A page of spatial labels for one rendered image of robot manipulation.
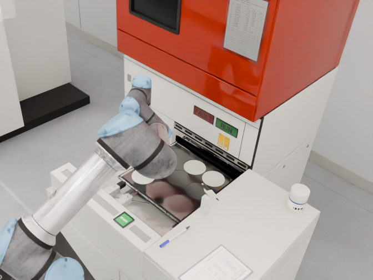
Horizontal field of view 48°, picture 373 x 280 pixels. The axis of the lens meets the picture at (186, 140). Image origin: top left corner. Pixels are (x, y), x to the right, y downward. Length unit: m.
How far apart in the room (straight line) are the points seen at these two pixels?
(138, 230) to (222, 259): 0.32
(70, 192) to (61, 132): 2.48
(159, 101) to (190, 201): 0.57
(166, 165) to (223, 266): 0.45
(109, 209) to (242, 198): 0.52
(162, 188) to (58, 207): 0.70
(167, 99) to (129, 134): 0.90
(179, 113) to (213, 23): 0.54
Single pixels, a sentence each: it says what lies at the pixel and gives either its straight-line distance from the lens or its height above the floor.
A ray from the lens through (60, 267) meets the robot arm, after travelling 1.19.
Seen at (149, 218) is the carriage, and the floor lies 0.88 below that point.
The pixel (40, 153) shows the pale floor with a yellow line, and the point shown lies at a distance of 3.42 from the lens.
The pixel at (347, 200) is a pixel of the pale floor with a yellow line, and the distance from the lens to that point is 3.33.
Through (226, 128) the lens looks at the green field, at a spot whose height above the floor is 1.10.
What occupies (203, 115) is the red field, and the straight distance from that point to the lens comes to 1.85.
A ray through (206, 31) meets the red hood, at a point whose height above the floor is 1.50.
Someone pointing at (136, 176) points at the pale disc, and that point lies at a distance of 1.81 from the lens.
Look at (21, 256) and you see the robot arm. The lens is 1.17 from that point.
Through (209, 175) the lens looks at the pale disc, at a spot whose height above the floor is 0.90.
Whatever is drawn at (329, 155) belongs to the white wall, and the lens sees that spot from 3.46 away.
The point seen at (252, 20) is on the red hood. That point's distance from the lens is 1.48.
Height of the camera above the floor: 2.13
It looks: 37 degrees down
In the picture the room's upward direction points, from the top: 5 degrees clockwise
